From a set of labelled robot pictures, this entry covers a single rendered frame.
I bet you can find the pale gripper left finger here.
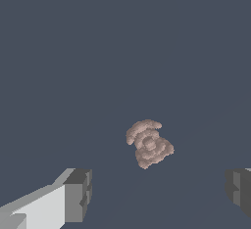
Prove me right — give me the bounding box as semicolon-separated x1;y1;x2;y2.
0;167;93;229

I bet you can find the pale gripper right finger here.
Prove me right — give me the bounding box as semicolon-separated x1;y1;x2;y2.
224;167;251;219

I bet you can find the beige rotary telephone model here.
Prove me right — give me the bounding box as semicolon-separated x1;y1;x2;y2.
125;118;176;170

